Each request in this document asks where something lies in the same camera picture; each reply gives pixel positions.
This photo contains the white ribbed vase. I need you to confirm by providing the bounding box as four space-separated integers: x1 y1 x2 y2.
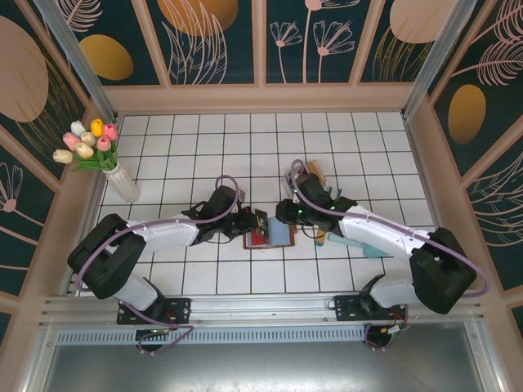
101 164 141 203

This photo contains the aluminium frame post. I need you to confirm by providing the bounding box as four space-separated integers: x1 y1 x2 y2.
32 0 120 120
402 0 479 120

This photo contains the artificial tulip bouquet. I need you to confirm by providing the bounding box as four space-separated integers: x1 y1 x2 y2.
52 118 120 172

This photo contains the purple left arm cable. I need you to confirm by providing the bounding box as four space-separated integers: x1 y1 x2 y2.
75 175 242 357

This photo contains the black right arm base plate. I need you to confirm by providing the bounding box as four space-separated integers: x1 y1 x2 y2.
333 293 409 324

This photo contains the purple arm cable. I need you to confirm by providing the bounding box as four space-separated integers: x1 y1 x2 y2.
75 175 242 357
288 158 491 352

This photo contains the teal garden trowel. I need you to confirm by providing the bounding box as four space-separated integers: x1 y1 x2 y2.
326 232 394 260

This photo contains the black VIP card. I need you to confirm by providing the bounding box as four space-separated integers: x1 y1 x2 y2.
253 208 270 239

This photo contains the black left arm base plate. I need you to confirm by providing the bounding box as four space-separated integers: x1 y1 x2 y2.
117 296 193 326

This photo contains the aluminium mounting rail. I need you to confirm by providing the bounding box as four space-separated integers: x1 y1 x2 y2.
38 288 487 330

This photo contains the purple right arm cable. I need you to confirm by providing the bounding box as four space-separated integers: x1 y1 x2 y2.
288 158 491 352

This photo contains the brown leather card holder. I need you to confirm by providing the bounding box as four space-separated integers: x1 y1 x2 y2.
243 216 296 251

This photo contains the slotted grey cable duct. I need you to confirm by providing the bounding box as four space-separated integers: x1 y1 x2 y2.
55 327 369 345

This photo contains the grey metal panel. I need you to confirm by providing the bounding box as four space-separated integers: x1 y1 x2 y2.
24 322 503 392

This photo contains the gold card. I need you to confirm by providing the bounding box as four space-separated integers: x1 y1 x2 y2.
305 161 328 184

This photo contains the teal garden rake wooden handle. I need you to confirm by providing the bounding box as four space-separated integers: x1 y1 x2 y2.
315 185 343 249

